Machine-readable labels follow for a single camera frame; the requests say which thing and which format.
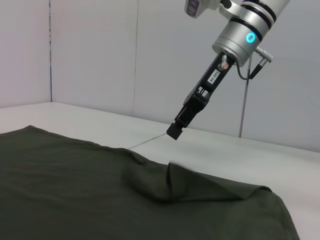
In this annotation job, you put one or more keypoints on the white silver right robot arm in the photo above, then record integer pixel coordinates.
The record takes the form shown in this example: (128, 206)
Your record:
(240, 37)

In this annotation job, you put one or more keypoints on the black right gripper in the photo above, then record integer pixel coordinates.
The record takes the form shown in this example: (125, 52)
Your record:
(215, 77)

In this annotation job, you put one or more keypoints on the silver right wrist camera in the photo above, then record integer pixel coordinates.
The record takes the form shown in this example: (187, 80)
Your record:
(197, 7)

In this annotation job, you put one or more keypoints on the dark green shirt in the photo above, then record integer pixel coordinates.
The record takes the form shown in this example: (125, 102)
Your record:
(100, 187)

